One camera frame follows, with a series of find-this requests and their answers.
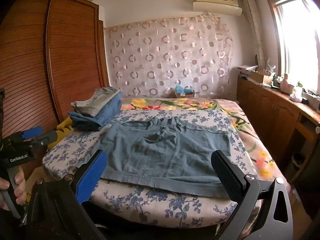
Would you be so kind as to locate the person's left hand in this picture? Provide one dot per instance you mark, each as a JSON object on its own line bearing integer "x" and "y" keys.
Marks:
{"x": 18, "y": 183}

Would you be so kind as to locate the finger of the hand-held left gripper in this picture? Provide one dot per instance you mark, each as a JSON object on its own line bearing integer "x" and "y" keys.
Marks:
{"x": 51, "y": 136}
{"x": 32, "y": 131}

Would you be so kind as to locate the pink bottle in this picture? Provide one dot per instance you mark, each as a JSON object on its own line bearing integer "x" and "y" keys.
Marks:
{"x": 285, "y": 85}

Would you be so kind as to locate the circle-patterned curtain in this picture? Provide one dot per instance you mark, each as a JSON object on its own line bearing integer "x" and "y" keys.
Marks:
{"x": 162, "y": 55}

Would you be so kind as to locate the wooden louvred wardrobe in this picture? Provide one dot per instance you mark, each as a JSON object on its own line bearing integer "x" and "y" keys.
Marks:
{"x": 70, "y": 42}

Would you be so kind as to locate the wall air conditioner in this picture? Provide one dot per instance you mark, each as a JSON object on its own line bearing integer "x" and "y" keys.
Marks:
{"x": 217, "y": 7}

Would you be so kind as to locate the folded grey pants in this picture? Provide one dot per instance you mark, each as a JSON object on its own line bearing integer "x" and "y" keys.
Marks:
{"x": 96, "y": 102}

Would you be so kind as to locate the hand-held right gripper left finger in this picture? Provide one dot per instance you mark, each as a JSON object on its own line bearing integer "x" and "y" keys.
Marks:
{"x": 92, "y": 178}

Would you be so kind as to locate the stack of papers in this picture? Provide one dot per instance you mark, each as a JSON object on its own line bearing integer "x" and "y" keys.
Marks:
{"x": 246, "y": 70}

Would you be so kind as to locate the blue pants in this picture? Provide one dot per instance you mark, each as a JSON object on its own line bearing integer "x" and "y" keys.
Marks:
{"x": 162, "y": 155}

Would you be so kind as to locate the open cardboard box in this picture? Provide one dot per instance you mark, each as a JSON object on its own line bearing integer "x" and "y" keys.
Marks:
{"x": 261, "y": 76}

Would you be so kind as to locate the white wrapped pipe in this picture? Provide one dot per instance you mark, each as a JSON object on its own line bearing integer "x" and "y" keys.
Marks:
{"x": 253, "y": 25}

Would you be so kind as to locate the wooden sideboard cabinet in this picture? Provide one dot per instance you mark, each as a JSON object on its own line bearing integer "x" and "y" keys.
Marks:
{"x": 270, "y": 110}

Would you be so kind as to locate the bed with floral sheet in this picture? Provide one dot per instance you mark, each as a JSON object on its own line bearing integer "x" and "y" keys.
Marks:
{"x": 160, "y": 207}

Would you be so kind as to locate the yellow cloth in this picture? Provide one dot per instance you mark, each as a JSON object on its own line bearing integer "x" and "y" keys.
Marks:
{"x": 63, "y": 130}

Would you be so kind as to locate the green-capped bottle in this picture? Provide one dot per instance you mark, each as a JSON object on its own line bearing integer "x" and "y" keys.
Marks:
{"x": 299, "y": 90}

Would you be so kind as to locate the small cardboard box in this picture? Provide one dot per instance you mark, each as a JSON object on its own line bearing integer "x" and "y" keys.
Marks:
{"x": 185, "y": 95}

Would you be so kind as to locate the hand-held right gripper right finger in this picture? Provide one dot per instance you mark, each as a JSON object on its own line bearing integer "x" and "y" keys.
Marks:
{"x": 227, "y": 178}

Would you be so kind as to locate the window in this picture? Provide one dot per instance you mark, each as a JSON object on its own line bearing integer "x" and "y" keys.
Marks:
{"x": 300, "y": 42}

